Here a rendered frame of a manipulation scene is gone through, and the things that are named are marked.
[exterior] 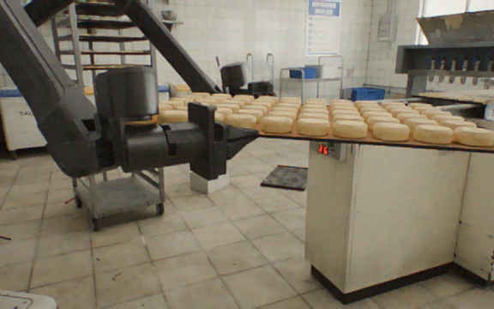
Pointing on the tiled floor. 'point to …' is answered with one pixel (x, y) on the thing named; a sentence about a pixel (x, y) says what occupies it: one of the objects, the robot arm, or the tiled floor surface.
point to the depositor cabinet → (490, 212)
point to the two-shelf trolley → (313, 79)
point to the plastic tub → (208, 183)
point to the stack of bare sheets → (287, 178)
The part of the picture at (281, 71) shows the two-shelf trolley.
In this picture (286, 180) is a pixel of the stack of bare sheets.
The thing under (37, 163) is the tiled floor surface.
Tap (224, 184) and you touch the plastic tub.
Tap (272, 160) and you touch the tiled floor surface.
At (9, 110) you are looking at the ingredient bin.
